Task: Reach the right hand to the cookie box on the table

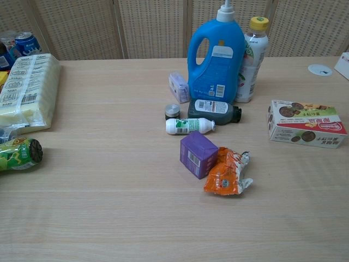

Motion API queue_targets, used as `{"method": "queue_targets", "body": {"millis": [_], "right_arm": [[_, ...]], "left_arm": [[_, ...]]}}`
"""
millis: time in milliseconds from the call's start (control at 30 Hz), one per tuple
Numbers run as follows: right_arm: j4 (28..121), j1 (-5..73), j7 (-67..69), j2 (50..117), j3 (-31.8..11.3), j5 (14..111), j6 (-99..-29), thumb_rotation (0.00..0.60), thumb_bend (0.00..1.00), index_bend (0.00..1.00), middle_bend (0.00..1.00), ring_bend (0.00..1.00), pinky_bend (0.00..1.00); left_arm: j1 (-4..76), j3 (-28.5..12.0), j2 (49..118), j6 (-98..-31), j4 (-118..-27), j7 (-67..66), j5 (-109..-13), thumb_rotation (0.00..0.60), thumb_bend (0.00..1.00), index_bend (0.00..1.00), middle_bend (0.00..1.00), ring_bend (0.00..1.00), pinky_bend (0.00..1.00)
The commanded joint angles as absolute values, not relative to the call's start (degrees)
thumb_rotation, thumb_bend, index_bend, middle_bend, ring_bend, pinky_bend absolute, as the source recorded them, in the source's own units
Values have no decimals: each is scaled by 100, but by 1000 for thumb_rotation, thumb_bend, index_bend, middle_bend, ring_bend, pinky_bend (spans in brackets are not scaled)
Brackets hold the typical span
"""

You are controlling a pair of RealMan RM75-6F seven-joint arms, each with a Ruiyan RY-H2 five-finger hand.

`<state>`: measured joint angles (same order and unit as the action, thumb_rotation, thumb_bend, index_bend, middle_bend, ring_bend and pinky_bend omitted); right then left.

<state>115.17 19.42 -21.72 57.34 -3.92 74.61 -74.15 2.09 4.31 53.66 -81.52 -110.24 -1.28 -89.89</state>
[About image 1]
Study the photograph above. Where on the small white green yogurt bottle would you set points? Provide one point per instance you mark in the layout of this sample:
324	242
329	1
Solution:
188	126

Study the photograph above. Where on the red white cookie box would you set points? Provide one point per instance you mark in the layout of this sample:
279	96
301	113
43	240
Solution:
302	122

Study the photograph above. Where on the blue drink can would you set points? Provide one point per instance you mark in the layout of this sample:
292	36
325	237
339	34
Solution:
26	45

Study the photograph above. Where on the white box with red mark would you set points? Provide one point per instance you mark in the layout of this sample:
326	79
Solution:
343	65

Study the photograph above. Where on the crumpled clear plastic wrap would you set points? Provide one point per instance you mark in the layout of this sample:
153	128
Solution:
9	132

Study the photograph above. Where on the yellow-capped white drink bottle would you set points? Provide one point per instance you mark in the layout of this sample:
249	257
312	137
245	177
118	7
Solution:
252	62

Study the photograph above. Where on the white yellow sponge pack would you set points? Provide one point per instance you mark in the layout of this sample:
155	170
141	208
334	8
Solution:
28	90

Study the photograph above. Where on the yellow red packet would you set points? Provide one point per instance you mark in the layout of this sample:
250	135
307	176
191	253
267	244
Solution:
2	80

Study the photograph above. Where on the green labelled plastic bottle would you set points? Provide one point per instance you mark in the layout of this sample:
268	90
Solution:
19	154

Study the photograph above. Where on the blue detergent pump bottle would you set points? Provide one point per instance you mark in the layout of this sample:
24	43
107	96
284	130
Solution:
218	71

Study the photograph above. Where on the dark grey squeeze bottle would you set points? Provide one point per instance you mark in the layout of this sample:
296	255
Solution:
212	110

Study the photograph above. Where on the wooden perforated folding screen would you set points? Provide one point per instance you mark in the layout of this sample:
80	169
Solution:
174	27

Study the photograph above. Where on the orange snack wrapper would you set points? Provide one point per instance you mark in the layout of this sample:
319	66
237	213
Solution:
225	173

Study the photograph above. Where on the small pale purple packet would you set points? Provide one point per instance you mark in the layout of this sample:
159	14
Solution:
178	86

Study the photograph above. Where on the purple carton box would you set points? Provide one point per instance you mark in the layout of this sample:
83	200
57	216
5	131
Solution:
197	157

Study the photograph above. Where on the white round lid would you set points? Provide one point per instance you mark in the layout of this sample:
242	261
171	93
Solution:
320	69

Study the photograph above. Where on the dark cola bottle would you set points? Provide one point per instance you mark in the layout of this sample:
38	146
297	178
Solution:
5	52

